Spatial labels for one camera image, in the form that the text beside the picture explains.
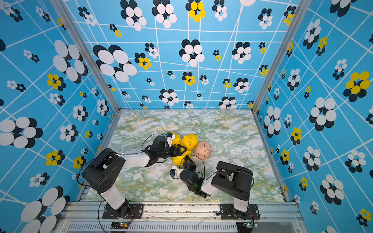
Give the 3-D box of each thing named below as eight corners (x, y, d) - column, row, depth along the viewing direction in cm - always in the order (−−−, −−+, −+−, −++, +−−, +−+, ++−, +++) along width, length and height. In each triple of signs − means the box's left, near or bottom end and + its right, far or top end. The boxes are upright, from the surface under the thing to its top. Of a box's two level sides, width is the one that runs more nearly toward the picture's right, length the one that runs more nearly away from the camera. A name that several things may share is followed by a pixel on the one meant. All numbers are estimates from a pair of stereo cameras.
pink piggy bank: (193, 155, 95) (193, 148, 88) (201, 146, 100) (202, 138, 92) (203, 163, 92) (204, 156, 84) (211, 153, 96) (213, 146, 89)
